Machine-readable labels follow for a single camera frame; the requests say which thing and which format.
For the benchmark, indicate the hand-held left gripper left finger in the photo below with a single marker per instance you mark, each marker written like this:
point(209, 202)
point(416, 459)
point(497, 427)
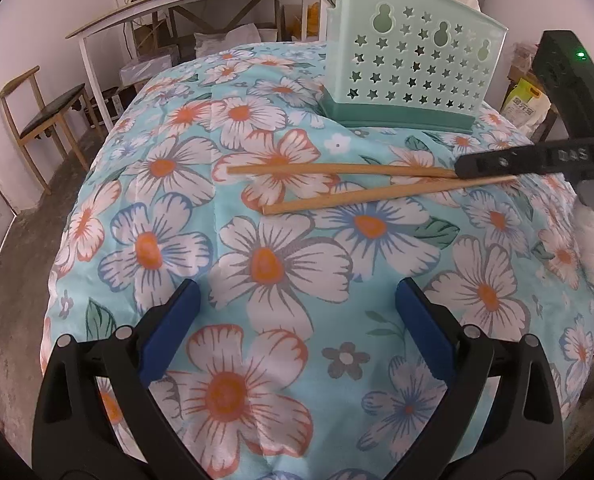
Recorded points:
point(172, 330)

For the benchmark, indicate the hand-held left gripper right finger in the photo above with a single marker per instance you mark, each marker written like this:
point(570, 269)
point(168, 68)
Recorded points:
point(424, 330)

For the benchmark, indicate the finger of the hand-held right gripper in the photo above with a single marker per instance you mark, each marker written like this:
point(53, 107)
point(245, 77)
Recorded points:
point(502, 162)

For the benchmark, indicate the green plastic utensil holder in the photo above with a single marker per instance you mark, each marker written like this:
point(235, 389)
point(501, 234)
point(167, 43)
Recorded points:
point(427, 85)

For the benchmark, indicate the long wooden chopstick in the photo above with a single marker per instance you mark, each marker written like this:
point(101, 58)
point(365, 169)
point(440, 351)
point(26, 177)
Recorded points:
point(327, 167)
point(377, 194)

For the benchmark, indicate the white and yellow rice bag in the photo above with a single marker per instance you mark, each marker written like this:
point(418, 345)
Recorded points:
point(524, 107)

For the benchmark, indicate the blue floral quilt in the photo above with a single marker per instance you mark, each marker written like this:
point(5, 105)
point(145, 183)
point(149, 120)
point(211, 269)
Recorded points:
point(277, 240)

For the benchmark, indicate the yellow plastic bag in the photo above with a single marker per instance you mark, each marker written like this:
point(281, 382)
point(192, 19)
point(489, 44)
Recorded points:
point(307, 20)

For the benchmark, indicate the wooden chair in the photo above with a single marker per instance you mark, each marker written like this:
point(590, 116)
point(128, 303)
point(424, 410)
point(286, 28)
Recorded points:
point(52, 110)

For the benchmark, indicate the grey storage box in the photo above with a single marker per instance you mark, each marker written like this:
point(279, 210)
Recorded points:
point(147, 65)

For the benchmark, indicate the white sacks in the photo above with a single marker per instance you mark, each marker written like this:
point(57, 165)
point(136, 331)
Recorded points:
point(227, 37)

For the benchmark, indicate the white table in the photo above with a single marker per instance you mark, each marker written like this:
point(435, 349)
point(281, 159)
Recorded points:
point(177, 2)

